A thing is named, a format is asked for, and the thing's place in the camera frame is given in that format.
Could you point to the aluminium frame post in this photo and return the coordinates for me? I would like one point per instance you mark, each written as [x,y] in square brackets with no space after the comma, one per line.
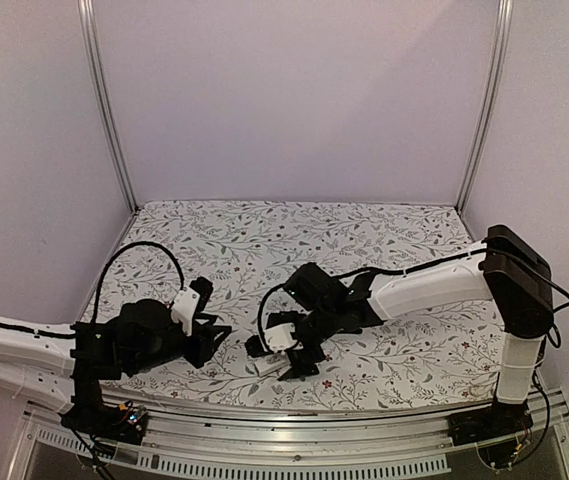
[496,65]
[97,72]

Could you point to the white remote control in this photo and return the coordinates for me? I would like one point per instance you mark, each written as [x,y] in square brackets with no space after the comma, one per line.
[269,364]

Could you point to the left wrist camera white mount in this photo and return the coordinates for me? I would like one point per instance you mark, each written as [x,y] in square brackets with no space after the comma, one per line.
[189,302]

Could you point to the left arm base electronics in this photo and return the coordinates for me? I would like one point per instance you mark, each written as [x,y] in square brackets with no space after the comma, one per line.
[125,423]

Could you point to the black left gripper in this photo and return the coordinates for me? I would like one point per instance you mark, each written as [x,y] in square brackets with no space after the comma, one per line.
[203,349]

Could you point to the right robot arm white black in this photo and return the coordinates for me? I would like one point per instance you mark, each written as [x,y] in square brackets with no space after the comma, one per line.
[501,268]

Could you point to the front aluminium rail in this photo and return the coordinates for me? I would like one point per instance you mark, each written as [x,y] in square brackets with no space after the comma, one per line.
[192,440]

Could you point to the floral patterned table mat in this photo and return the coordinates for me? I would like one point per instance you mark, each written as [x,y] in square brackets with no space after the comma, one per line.
[439,356]

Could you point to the left aluminium frame post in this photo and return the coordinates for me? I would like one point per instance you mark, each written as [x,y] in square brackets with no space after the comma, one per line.
[97,72]

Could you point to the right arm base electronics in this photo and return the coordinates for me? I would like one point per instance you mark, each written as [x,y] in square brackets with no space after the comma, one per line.
[501,431]

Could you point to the right aluminium frame post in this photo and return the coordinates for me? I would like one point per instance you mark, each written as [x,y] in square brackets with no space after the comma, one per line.
[496,65]

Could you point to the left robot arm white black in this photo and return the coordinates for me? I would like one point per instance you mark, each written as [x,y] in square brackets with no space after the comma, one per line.
[61,366]

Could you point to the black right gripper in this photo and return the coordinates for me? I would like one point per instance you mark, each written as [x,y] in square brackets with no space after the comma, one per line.
[298,363]

